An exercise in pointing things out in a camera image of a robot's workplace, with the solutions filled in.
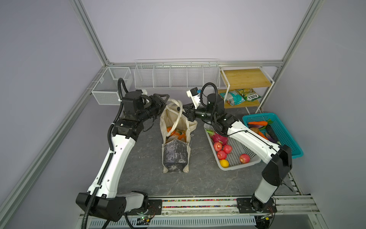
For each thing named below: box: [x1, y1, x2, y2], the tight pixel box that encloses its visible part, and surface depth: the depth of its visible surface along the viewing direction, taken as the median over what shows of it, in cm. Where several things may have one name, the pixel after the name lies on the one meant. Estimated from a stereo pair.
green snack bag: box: [236, 88, 262, 102], surface depth 104 cm
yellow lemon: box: [220, 159, 230, 168], surface depth 86 cm
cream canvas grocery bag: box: [159, 98, 198, 174], surface depth 74 cm
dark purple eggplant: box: [265, 124, 282, 146], surface depth 101 cm
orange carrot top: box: [247, 118, 274, 126], surface depth 106 cm
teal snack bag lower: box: [220, 90, 246, 106], surface depth 101 cm
